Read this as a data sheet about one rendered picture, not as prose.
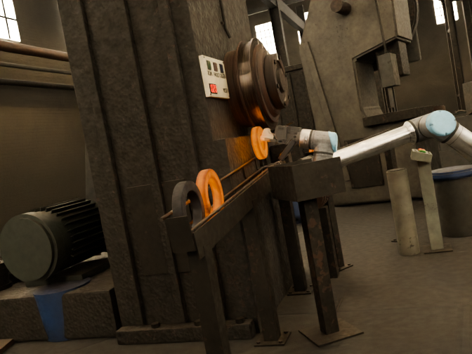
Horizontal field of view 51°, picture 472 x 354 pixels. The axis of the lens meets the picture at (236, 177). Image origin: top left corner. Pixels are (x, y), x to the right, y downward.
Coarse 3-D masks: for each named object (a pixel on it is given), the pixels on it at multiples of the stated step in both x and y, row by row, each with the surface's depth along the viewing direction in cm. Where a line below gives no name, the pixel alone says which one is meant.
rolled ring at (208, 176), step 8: (200, 176) 167; (208, 176) 169; (216, 176) 177; (200, 184) 165; (216, 184) 177; (216, 192) 178; (208, 200) 165; (216, 200) 178; (208, 208) 164; (216, 208) 176
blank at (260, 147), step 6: (258, 126) 235; (252, 132) 232; (258, 132) 233; (252, 138) 230; (258, 138) 231; (252, 144) 230; (258, 144) 230; (264, 144) 240; (258, 150) 230; (264, 150) 237; (258, 156) 233; (264, 156) 235
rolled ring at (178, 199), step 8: (176, 184) 153; (184, 184) 151; (192, 184) 157; (176, 192) 149; (184, 192) 150; (192, 192) 158; (200, 192) 162; (176, 200) 147; (184, 200) 149; (192, 200) 161; (200, 200) 161; (176, 208) 147; (184, 208) 148; (192, 208) 161; (200, 208) 161; (176, 216) 147; (200, 216) 160; (192, 224) 159; (192, 232) 151
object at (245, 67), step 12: (240, 48) 241; (252, 48) 240; (240, 60) 236; (240, 72) 234; (252, 72) 234; (240, 84) 235; (252, 84) 232; (252, 96) 234; (252, 108) 238; (252, 120) 243; (264, 120) 241
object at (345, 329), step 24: (288, 168) 187; (312, 168) 186; (336, 168) 189; (288, 192) 192; (312, 192) 186; (336, 192) 189; (312, 216) 200; (312, 240) 200; (312, 264) 202; (312, 336) 203; (336, 336) 198
